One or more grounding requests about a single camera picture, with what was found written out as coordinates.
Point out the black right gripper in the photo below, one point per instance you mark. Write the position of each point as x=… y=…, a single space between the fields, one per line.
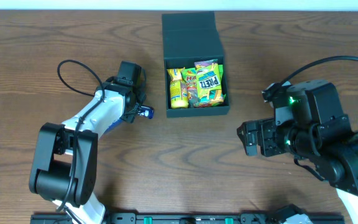
x=266 y=137

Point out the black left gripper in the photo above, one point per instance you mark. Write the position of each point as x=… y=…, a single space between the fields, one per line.
x=137 y=106

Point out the blue Dairy Milk bar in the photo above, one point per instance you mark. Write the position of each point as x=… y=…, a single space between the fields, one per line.
x=145 y=111

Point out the small yellow snack packet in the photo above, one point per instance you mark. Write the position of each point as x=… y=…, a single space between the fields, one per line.
x=175 y=73

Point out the yellow sour candy canister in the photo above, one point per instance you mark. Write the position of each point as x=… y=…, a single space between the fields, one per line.
x=178 y=94

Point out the green Haribo gummy bag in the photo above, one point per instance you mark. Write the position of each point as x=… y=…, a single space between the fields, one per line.
x=190 y=84

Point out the black gift box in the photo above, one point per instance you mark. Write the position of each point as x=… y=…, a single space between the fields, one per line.
x=189 y=38

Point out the green Pretz snack box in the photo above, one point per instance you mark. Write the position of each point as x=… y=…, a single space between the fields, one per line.
x=208 y=82

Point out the blue Eclipse mints tin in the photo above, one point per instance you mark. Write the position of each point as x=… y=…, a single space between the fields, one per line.
x=113 y=125

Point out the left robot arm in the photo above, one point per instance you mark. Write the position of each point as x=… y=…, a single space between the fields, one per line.
x=65 y=160

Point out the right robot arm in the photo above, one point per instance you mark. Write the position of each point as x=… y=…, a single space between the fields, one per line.
x=309 y=123

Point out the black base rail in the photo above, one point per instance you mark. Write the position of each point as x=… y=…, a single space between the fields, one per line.
x=288 y=214

